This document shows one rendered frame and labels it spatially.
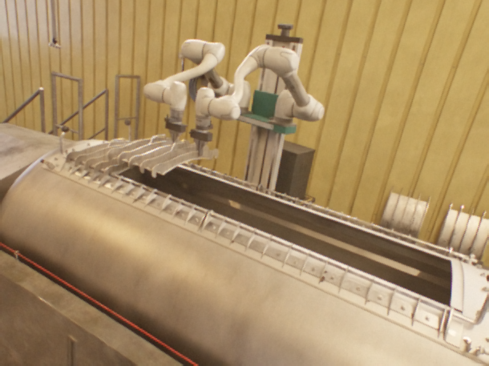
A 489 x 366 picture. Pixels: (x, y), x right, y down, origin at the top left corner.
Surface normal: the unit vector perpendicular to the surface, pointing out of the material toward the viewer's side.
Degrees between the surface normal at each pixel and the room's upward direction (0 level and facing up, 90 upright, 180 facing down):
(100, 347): 90
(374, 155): 90
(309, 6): 90
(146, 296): 67
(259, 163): 90
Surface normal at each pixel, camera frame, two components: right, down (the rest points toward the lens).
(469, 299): 0.01, -0.85
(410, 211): -0.40, -0.14
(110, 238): -0.30, -0.40
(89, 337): -0.49, 0.22
